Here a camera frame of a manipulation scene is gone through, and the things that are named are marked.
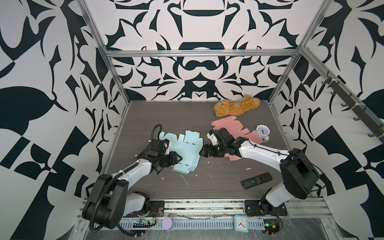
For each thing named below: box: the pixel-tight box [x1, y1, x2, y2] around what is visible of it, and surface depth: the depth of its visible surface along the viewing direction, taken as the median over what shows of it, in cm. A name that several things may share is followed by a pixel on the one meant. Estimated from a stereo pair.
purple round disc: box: [162, 217, 173, 231], surface depth 65 cm
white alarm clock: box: [256, 124, 271, 143], surface depth 101 cm
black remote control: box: [240, 172, 273, 190], surface depth 83 cm
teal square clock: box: [233, 215, 249, 233], surface depth 71 cm
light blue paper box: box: [159, 130, 204, 175], surface depth 98 cm
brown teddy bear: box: [213, 95, 261, 117], surface depth 107 cm
